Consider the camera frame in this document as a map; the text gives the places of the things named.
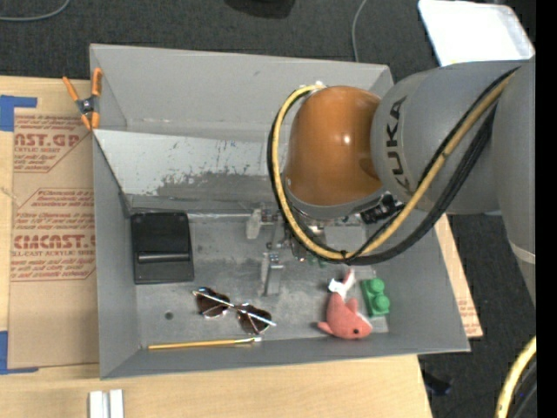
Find green toy brick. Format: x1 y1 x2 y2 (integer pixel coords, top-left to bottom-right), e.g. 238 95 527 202
359 277 392 317

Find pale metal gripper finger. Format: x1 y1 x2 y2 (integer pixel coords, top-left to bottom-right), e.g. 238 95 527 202
245 209 279 239
259 253 286 298

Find brown cardboard board, red print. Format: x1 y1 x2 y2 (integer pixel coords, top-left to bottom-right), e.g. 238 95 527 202
0 75 484 372

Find black box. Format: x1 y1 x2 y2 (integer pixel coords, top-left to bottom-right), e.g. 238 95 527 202
130 210 196 285

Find brown sunglasses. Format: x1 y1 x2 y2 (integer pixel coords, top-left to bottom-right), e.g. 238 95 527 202
191 287 278 335

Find black cylinder on white bracket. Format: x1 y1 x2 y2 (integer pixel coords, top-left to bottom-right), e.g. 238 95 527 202
359 192 404 226

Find pink toy fish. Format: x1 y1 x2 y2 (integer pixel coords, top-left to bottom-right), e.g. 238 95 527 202
316 268 374 341

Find yellow pencil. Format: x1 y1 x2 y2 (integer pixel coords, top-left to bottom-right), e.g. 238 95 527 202
147 336 263 351

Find grey metal bin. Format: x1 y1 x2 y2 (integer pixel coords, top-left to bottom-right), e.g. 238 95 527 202
89 44 472 381

